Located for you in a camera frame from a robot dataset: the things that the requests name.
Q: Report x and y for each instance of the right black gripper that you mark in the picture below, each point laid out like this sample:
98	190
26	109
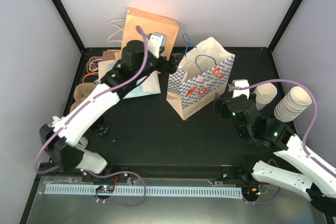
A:
218	100

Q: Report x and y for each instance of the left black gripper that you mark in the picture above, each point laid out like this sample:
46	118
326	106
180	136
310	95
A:
172	66

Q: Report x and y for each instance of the blue checkered paper bag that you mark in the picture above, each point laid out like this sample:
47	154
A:
202	72

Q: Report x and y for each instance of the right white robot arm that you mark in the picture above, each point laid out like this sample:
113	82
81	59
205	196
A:
315	179

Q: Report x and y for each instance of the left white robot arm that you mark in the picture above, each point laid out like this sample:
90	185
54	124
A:
138	60

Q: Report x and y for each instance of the white paper bag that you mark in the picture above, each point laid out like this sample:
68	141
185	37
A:
151	85

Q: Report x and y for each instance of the orange paper bag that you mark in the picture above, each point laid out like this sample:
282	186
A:
150	23

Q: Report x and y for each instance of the light blue paper bag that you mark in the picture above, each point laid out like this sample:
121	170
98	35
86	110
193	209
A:
137	92

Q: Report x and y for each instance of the short stack paper cups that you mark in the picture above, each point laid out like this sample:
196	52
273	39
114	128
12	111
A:
265	93

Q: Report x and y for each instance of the brown flat paper bag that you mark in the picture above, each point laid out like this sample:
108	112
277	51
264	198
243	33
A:
111	55

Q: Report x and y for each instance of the beige kraft paper bag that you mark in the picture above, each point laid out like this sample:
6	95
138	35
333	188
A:
105	66

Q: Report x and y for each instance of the tall stack paper cups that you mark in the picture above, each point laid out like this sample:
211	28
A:
293	104

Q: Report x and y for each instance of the brown pulp cup carrier stack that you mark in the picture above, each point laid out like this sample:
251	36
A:
81	92

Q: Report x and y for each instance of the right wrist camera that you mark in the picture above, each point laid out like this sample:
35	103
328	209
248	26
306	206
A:
239	88

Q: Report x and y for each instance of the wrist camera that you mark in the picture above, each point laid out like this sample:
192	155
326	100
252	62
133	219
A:
239	88
156	44

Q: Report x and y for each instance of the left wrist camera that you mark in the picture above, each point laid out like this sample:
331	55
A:
156	44

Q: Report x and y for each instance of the light blue cable duct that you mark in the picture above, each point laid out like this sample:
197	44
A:
149	191

